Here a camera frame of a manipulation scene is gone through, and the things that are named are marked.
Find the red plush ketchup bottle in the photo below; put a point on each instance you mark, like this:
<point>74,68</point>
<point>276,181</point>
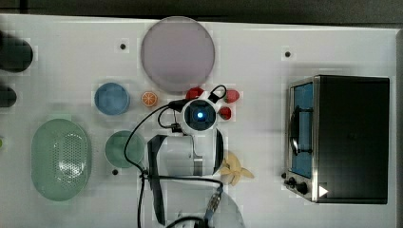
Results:
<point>194,93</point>

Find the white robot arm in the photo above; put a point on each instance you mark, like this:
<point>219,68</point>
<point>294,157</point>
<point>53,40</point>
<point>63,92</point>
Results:
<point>180,170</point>

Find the green plastic strainer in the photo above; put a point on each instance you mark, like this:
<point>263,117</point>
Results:
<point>60,159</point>

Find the red plush strawberry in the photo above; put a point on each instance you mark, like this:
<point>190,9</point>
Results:
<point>225,112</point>

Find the pink plush strawberry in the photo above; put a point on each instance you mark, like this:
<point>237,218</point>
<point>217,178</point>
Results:
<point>231,96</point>

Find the orange slice toy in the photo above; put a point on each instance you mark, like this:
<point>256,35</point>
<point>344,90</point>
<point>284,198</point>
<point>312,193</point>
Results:
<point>149,99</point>

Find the plush peeled banana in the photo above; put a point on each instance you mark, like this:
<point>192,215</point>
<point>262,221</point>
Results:
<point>232,171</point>

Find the grey round plate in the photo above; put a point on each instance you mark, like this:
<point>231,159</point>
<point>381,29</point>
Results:
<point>177,53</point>

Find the blue bowl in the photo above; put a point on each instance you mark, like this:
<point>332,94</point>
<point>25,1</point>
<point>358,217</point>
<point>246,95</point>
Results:
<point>112,99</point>

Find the green mug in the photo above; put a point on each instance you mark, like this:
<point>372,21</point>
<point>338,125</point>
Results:
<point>115,146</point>

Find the silver black toaster oven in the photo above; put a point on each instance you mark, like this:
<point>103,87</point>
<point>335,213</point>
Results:
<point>337,139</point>

